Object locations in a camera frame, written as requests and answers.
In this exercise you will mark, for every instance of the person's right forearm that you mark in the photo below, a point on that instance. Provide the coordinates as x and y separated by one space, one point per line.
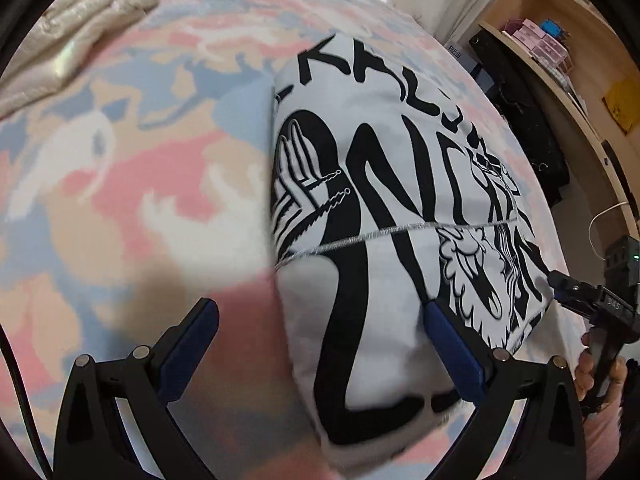
607 440

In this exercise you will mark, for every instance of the blue box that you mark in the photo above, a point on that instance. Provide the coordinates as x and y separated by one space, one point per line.
552 30

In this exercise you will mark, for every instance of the black bag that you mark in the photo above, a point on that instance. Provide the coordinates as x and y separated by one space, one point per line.
525 120

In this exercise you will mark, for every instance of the pastel printed bed blanket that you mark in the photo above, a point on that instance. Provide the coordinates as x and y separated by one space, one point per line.
125 185

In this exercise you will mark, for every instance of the yellow card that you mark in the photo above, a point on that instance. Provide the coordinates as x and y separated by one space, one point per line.
622 102

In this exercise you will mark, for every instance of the blue white carton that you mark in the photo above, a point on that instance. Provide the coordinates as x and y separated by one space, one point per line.
470 62

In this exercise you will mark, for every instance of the person's right hand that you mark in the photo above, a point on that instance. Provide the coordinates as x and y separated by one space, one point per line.
582 375

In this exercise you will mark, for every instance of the white black printed hooded jacket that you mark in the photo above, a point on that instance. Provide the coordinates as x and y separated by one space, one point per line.
380 210

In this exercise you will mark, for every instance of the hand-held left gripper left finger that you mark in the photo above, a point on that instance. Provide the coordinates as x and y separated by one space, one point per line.
190 345

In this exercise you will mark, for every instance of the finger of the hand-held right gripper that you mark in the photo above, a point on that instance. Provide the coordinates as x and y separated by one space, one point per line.
567 282
572 304

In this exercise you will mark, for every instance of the cream folded puffer jacket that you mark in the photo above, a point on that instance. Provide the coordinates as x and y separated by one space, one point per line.
75 20

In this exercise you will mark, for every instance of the pink drawer boxes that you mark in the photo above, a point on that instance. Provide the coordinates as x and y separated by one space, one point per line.
530 42

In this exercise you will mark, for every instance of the wooden shelf unit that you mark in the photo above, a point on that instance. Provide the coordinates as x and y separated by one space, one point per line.
590 60

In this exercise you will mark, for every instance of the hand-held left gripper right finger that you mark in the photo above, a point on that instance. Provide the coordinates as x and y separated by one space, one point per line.
455 355

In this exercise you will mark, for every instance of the black device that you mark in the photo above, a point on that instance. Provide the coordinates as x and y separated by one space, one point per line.
614 165

